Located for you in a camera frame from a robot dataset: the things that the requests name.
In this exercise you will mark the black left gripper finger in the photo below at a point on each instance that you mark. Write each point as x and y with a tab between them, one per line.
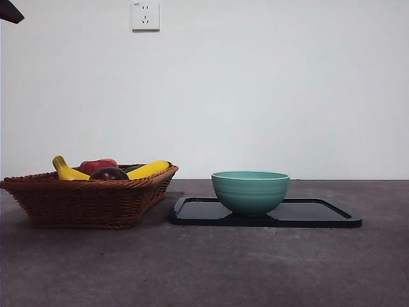
9	11

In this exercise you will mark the dark purple plum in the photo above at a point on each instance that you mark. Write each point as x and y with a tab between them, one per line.
108	174

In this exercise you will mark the teal ribbed bowl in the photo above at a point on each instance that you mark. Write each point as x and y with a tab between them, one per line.
250	196

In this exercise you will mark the yellow banana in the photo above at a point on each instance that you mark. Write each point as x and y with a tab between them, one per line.
68	172

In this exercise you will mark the red apple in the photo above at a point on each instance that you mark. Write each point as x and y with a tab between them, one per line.
96	165

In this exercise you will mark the green avocado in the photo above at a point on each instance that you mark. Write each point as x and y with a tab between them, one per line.
132	167

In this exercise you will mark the brown wicker basket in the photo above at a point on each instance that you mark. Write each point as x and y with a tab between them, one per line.
80	204

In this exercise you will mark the black rectangular tray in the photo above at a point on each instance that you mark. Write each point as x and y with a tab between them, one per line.
303	215

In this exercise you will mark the white wall socket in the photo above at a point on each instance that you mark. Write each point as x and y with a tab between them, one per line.
145	16

